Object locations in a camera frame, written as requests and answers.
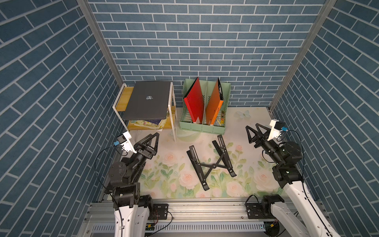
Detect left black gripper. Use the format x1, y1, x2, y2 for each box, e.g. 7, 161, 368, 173
125, 134, 159, 184

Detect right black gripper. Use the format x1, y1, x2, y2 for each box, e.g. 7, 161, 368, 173
246, 124, 282, 167

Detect grey laptop computer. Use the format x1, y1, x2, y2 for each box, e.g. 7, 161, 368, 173
122, 81, 171, 121

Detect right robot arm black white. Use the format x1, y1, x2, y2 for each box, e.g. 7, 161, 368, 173
245, 119, 339, 237

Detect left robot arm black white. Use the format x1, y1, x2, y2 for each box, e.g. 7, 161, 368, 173
105, 132, 159, 237

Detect black folding laptop stand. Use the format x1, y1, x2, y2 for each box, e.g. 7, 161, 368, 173
187, 134, 237, 191

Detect light floral paper booklets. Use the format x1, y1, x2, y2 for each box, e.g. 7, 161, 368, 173
127, 119, 167, 130

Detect dark blue book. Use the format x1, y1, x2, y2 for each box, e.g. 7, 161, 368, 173
147, 119, 162, 125

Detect floral table mat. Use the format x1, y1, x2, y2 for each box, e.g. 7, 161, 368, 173
139, 107, 286, 199

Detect orange file folder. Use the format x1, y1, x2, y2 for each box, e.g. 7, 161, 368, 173
206, 79, 224, 125

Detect red file folder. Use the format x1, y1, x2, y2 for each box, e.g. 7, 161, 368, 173
184, 78, 204, 124

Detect green plastic file organizer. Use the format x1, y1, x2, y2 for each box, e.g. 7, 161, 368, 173
179, 79, 231, 135

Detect small black controller box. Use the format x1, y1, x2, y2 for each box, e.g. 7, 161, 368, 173
145, 224, 155, 232

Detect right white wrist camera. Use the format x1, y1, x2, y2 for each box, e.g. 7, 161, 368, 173
267, 119, 288, 141

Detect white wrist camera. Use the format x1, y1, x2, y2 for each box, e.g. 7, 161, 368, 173
114, 131, 137, 154
267, 119, 288, 141

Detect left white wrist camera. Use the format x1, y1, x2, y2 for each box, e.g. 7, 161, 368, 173
114, 131, 137, 154

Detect white frame yellow shelf rack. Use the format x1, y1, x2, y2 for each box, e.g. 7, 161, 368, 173
112, 81, 178, 141

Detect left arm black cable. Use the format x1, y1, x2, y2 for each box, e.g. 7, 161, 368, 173
94, 145, 123, 237

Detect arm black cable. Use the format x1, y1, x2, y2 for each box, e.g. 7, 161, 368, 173
94, 145, 123, 237
262, 129, 332, 232

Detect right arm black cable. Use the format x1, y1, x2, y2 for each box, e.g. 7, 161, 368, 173
262, 129, 332, 232

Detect aluminium mounting rail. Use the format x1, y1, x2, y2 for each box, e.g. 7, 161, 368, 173
76, 197, 335, 237

